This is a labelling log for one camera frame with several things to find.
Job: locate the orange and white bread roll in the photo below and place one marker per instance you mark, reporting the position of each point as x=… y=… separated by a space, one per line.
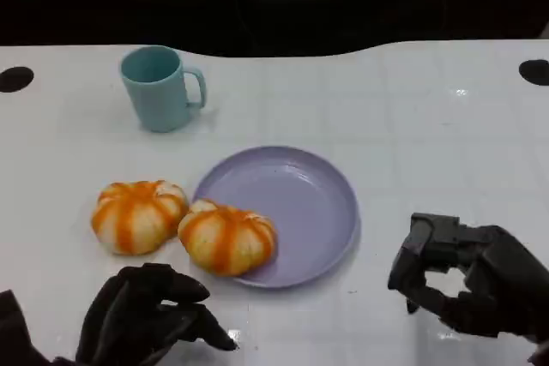
x=137 y=220
x=227 y=237

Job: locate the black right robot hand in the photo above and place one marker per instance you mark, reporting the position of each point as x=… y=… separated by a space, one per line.
x=506 y=289

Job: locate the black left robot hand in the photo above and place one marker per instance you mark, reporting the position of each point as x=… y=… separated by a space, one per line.
x=124 y=319

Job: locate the pale green mug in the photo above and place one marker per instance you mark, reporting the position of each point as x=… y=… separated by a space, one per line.
x=158 y=100

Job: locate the lilac plate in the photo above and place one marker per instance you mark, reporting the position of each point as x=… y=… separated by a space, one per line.
x=304 y=207

